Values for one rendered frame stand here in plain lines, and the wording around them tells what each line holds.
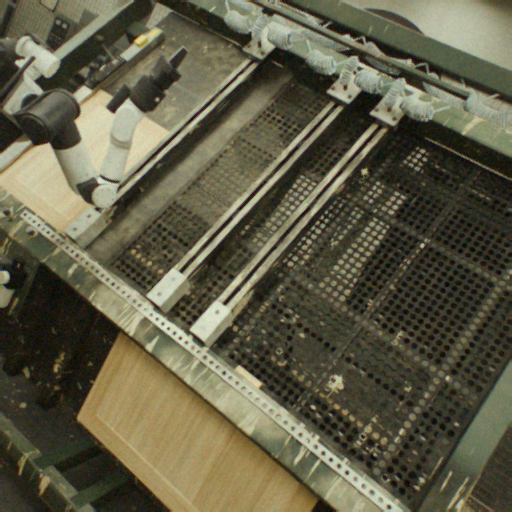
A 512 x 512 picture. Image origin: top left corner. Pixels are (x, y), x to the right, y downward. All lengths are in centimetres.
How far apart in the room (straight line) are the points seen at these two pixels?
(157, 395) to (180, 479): 30
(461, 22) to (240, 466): 589
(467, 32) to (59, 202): 558
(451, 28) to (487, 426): 578
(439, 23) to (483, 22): 47
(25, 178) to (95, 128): 33
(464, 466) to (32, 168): 178
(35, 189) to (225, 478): 124
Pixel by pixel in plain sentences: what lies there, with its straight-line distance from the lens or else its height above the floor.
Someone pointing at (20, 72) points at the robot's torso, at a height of 137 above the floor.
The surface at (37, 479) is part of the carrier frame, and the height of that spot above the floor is 15.
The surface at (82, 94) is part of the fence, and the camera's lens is 241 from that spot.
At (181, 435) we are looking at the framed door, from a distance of 201.
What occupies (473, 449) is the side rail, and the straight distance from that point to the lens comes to 162.
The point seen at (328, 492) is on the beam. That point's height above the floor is 83.
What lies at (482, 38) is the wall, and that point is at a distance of 690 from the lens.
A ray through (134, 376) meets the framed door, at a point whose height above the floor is 55.
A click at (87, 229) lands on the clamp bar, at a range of 195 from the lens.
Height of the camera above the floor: 159
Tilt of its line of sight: 13 degrees down
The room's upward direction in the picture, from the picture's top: 29 degrees clockwise
